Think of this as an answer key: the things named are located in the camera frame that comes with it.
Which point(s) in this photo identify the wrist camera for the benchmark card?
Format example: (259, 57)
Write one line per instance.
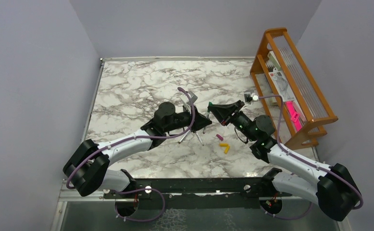
(250, 97)
(187, 100)

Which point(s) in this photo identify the orange wooden rack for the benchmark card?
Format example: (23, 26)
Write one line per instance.
(315, 111)

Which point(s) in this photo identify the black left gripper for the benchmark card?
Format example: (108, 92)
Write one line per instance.
(200, 120)

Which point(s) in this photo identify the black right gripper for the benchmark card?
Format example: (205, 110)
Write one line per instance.
(223, 112)

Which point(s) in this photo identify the black mounting rail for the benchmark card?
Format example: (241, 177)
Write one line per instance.
(196, 193)

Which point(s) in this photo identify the white packaged item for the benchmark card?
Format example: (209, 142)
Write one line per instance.
(278, 78)

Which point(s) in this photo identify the magenta pen cap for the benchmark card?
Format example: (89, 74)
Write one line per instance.
(219, 137)

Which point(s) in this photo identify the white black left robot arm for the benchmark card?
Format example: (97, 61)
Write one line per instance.
(87, 169)

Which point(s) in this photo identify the pink packaged item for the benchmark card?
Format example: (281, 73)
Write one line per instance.
(294, 115)

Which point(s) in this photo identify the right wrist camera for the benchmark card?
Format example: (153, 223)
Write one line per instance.
(250, 97)

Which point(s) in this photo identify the aluminium frame rail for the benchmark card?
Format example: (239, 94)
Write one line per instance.
(327, 187)

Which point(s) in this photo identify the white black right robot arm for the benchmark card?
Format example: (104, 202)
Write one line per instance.
(269, 150)

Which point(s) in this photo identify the white marker pen green end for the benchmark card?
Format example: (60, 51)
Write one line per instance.
(199, 138)

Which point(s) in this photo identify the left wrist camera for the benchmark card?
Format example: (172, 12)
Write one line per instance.
(187, 100)

